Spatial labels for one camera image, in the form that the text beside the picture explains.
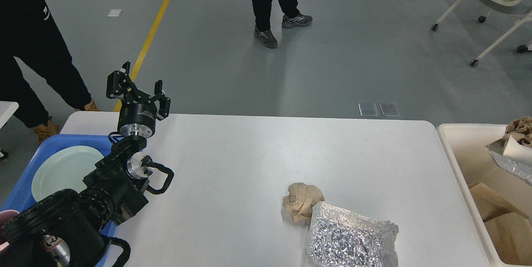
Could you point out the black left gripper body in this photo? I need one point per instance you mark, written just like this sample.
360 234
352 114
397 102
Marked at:
137 119

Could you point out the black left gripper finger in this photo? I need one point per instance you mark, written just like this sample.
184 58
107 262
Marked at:
160 102
120 86

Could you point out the light green plate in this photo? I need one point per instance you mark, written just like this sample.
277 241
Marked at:
65 169

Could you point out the brown paper ball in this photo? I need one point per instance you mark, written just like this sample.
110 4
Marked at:
300 201

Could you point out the silver foil bubble bag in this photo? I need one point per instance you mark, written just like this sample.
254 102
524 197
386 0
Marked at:
342 238

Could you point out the brown paper bag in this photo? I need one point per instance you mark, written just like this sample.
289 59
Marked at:
511 235

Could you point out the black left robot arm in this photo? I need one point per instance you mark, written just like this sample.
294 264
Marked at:
152 177

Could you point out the blue plastic tray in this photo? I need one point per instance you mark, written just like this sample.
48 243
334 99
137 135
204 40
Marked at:
37 159

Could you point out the pink mug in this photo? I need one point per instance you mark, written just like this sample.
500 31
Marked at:
5 216

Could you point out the white plastic bin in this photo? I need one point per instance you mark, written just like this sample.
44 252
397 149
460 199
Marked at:
465 145

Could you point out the lying white paper cup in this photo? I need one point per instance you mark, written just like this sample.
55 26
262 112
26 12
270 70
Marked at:
517 152

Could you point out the crumpled paper ball right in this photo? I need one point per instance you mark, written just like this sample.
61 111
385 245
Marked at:
520 130

